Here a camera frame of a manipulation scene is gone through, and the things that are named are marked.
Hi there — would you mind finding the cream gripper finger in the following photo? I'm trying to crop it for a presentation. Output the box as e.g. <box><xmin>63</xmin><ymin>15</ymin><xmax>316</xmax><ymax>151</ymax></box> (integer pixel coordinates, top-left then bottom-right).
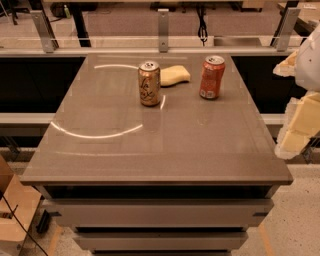
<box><xmin>273</xmin><ymin>51</ymin><xmax>298</xmax><ymax>77</ymax></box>
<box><xmin>274</xmin><ymin>92</ymin><xmax>320</xmax><ymax>159</ymax></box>

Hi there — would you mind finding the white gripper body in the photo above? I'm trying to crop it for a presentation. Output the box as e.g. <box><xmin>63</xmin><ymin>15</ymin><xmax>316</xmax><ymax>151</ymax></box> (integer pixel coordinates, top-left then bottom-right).
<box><xmin>295</xmin><ymin>24</ymin><xmax>320</xmax><ymax>92</ymax></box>

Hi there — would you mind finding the red coke can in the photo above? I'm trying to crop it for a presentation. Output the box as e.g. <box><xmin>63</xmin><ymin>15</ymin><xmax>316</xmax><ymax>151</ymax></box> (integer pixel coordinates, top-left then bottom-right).
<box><xmin>199</xmin><ymin>55</ymin><xmax>225</xmax><ymax>100</ymax></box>

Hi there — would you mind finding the tan LaCroix can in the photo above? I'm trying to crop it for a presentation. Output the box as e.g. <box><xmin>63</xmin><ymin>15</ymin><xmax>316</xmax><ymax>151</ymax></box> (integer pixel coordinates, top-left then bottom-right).
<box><xmin>138</xmin><ymin>60</ymin><xmax>161</xmax><ymax>106</ymax></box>

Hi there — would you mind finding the yellow sponge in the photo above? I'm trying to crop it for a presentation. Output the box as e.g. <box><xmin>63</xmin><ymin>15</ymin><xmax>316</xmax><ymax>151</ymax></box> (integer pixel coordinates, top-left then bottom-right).
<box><xmin>160</xmin><ymin>65</ymin><xmax>191</xmax><ymax>87</ymax></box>

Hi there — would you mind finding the grey drawer cabinet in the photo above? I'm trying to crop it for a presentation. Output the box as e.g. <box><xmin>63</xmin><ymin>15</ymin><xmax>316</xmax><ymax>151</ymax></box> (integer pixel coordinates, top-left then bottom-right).
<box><xmin>21</xmin><ymin>54</ymin><xmax>292</xmax><ymax>256</ymax></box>

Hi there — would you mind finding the green bottle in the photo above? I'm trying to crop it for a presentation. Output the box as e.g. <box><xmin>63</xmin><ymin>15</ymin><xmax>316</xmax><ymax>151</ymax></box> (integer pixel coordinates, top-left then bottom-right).
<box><xmin>64</xmin><ymin>5</ymin><xmax>71</xmax><ymax>19</ymax></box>

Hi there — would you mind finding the lower grey drawer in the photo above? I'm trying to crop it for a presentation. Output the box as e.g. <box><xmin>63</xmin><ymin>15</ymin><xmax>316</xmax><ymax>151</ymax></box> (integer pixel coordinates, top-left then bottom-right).
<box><xmin>74</xmin><ymin>232</ymin><xmax>248</xmax><ymax>252</ymax></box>

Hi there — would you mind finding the grey drawer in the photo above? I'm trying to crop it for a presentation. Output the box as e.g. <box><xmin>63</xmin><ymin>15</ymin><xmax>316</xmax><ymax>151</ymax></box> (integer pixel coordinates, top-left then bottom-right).
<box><xmin>44</xmin><ymin>199</ymin><xmax>273</xmax><ymax>228</ymax></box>
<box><xmin>74</xmin><ymin>232</ymin><xmax>248</xmax><ymax>252</ymax></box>

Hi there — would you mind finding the upper grey drawer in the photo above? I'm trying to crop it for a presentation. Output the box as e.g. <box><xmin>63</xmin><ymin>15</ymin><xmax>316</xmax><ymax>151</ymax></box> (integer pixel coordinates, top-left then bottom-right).
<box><xmin>44</xmin><ymin>199</ymin><xmax>273</xmax><ymax>228</ymax></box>

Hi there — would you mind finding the cardboard box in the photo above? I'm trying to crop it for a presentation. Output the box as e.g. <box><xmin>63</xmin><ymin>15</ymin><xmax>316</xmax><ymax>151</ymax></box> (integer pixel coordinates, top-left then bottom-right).
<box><xmin>0</xmin><ymin>156</ymin><xmax>41</xmax><ymax>256</ymax></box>

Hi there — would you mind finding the hanging black cable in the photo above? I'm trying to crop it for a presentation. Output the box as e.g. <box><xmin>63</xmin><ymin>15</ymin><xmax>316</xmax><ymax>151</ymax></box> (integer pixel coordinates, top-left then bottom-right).
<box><xmin>196</xmin><ymin>3</ymin><xmax>209</xmax><ymax>47</ymax></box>

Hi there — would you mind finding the centre metal rail bracket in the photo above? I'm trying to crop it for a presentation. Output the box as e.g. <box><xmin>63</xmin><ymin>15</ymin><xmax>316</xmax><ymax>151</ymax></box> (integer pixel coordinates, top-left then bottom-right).
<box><xmin>158</xmin><ymin>9</ymin><xmax>169</xmax><ymax>53</ymax></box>

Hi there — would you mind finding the left metal rail bracket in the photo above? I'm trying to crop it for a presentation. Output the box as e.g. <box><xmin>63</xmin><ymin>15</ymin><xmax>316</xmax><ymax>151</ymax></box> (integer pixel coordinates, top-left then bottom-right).
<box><xmin>30</xmin><ymin>10</ymin><xmax>55</xmax><ymax>53</ymax></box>

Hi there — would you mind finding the black floor cable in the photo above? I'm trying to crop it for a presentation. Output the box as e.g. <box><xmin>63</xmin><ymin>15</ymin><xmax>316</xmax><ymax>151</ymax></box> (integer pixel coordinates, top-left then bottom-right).
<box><xmin>0</xmin><ymin>191</ymin><xmax>50</xmax><ymax>256</ymax></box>

